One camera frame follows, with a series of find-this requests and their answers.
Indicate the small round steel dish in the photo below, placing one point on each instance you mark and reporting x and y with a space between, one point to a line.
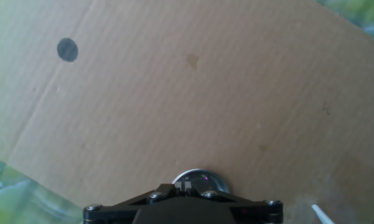
205 177

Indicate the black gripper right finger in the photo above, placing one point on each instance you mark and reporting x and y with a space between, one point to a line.
255 208

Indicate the brown cardboard sheet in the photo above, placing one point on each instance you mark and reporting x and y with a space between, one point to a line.
174 93

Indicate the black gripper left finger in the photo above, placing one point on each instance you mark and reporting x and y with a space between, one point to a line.
118 208

